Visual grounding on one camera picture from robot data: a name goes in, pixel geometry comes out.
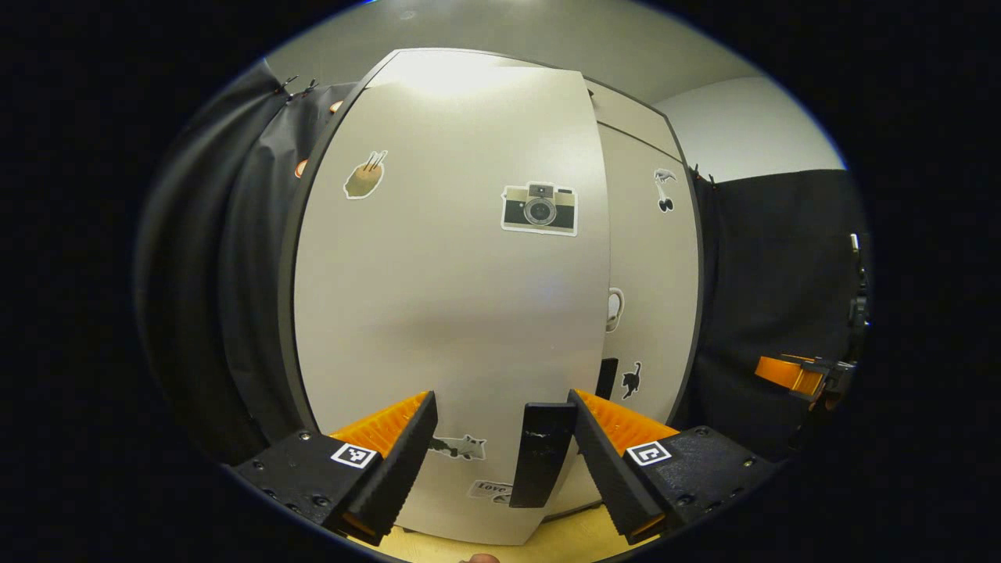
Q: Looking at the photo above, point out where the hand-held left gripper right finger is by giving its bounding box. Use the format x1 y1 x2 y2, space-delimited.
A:
567 389 775 547

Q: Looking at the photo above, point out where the white shoe cabinet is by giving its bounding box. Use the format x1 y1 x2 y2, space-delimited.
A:
278 47 705 521

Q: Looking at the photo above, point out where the black backdrop cloth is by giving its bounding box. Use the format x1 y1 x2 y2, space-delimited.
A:
133 63 345 466
673 168 873 462

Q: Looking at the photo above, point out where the white door with camera sticker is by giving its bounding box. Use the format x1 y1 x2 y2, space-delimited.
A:
291 48 612 546

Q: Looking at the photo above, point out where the white door with headphone sticker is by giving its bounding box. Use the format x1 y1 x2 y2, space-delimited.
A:
547 121 702 518

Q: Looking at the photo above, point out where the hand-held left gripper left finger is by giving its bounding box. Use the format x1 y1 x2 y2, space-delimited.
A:
227 391 439 547

